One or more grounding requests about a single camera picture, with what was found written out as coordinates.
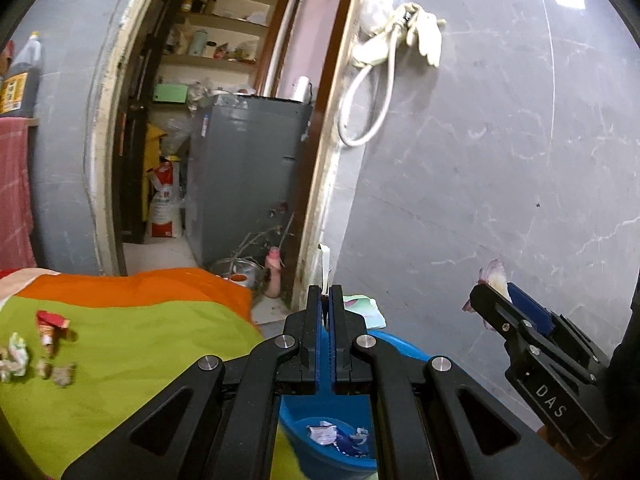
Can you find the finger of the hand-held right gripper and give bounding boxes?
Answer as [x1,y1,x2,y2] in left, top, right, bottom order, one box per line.
[506,282,556,335]
[469,282,538,356]

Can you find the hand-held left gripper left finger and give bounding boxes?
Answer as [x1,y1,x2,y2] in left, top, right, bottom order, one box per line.
[61,285,331,480]

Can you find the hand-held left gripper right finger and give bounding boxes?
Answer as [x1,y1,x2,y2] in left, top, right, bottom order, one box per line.
[330,285,583,480]

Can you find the pink wrapper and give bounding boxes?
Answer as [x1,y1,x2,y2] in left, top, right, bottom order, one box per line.
[462,259,507,313]

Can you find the white pastel packet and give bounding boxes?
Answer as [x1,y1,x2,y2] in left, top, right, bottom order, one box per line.
[317,243,387,332]

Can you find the blue white packet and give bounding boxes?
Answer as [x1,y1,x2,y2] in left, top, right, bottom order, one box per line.
[306,422,341,446]

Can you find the blue plastic bucket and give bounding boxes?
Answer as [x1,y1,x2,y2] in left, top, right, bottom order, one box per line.
[277,330,432,472]

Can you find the purple foil wrapper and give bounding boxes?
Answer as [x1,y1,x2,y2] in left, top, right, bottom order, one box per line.
[335,430,371,456]

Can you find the red white small packet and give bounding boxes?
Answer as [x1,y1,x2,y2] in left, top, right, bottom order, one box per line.
[35,310,71,358]

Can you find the white paper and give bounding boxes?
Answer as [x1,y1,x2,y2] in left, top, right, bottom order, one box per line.
[0,332,30,383]

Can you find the pink capped bottle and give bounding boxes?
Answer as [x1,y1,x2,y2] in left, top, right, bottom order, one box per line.
[265,247,285,300]

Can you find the steel basin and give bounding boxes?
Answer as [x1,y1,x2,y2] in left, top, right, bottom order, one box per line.
[210,256,266,291]

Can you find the dry twigs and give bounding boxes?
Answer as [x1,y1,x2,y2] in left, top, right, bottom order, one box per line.
[235,210,296,266]

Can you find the grey washing machine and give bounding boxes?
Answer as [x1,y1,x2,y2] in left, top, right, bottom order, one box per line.
[185,94,314,271]

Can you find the multicoloured striped blanket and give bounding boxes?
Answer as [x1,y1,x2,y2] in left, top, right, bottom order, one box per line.
[0,267,301,480]

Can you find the white red rice sack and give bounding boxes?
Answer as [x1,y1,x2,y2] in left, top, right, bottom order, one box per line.
[146,156,185,239]

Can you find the yellow bag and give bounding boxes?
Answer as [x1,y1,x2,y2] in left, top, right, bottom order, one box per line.
[145,124,168,221]

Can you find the cream rubber glove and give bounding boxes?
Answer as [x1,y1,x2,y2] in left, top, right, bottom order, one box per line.
[405,5,447,67]
[350,20,406,67]

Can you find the green box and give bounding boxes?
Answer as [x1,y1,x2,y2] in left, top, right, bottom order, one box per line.
[152,82,189,105]

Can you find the pink panelled door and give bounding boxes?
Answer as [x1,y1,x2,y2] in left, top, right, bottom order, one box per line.
[272,0,361,106]

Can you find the white plastic bag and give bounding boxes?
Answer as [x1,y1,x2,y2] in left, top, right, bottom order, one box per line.
[357,0,396,36]

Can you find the pink checked cloth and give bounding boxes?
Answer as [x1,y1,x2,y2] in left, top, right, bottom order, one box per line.
[0,117,38,271]

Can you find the wooden shelf unit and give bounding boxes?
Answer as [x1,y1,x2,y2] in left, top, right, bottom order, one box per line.
[160,0,293,98]

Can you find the large dark oil jug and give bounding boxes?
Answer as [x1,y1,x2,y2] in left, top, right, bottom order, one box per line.
[0,31,42,116]

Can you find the white hose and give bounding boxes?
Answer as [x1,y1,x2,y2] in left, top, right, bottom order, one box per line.
[337,20,401,148]

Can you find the cream door frame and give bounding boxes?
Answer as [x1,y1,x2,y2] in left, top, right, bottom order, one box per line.
[85,0,371,311]

